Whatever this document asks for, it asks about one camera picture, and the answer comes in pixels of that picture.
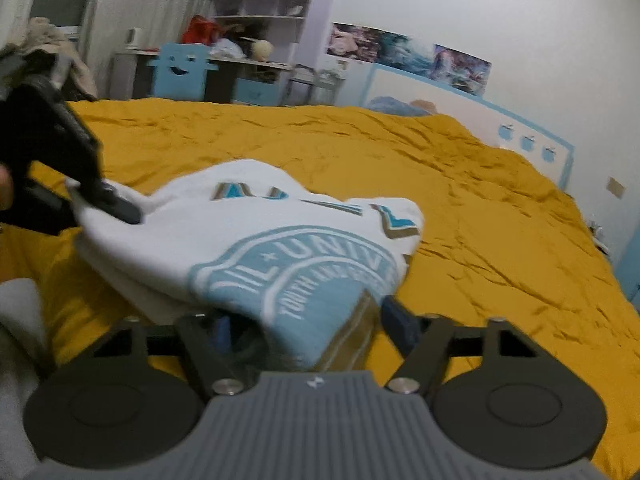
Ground anime wall poster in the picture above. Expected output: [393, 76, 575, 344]
[326, 23, 491, 96]

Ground white blue headboard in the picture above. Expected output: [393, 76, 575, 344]
[361, 64, 574, 190]

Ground mustard yellow quilt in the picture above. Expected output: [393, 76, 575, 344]
[0, 96, 640, 476]

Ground blue pillow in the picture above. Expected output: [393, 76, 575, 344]
[364, 96, 433, 117]

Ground white Nevada sweatshirt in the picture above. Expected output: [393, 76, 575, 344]
[67, 159, 424, 371]

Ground white blue desk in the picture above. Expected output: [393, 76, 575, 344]
[106, 50, 293, 106]

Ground blue smiley face chair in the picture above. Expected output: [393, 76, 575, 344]
[148, 44, 218, 102]

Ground white wall shelf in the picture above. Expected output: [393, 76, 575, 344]
[207, 0, 312, 64]

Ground beige wall switch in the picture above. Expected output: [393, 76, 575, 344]
[606, 177, 626, 200]

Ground grey metal stool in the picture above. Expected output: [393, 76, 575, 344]
[280, 64, 345, 106]

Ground blue wardrobe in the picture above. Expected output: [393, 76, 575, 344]
[615, 226, 640, 310]

